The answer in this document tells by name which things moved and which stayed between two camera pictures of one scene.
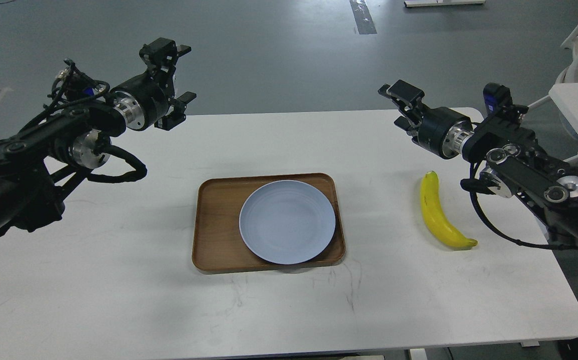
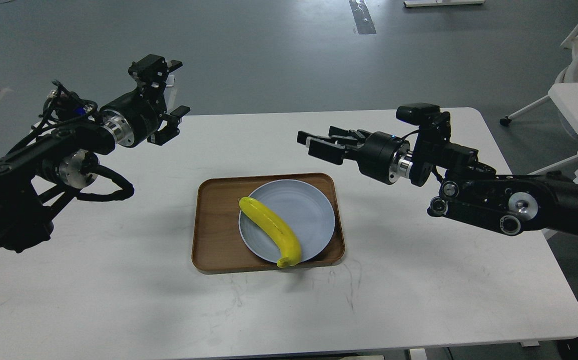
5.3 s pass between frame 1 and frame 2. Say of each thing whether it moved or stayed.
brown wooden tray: stayed
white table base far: stayed
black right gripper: moved
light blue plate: stayed
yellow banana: moved
